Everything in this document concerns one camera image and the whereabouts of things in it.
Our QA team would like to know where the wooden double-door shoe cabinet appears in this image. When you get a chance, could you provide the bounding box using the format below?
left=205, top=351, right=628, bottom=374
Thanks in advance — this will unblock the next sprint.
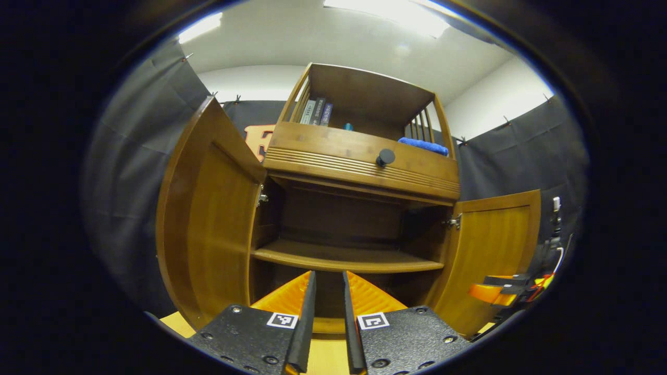
left=155, top=62, right=542, bottom=339

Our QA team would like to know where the blue folded towel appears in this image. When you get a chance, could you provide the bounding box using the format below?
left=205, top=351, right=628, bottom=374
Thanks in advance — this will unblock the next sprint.
left=398, top=137, right=449, bottom=157

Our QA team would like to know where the wooden inner shelf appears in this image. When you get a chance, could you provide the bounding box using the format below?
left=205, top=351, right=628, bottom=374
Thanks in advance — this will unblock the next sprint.
left=252, top=239, right=445, bottom=274

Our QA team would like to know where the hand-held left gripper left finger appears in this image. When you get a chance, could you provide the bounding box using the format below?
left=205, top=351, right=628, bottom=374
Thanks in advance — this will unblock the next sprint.
left=188, top=270, right=317, bottom=374

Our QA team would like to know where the wooden ribbed drawer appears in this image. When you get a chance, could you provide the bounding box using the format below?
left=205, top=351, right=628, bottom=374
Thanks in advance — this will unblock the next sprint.
left=263, top=121, right=461, bottom=205

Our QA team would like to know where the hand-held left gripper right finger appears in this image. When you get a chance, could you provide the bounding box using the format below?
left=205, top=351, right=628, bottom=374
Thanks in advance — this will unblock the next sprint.
left=342, top=270, right=472, bottom=374

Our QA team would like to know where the wooden shoe cabinet door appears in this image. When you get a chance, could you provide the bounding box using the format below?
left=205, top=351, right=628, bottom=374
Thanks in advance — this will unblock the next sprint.
left=425, top=190, right=542, bottom=338
left=155, top=96, right=267, bottom=330

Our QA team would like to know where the black backdrop cloth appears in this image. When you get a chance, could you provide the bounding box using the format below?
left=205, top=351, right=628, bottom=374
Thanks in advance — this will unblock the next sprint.
left=81, top=39, right=592, bottom=318

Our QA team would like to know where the ceiling light panel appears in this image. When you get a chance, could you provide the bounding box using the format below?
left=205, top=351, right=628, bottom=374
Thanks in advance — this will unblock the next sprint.
left=177, top=11, right=224, bottom=43

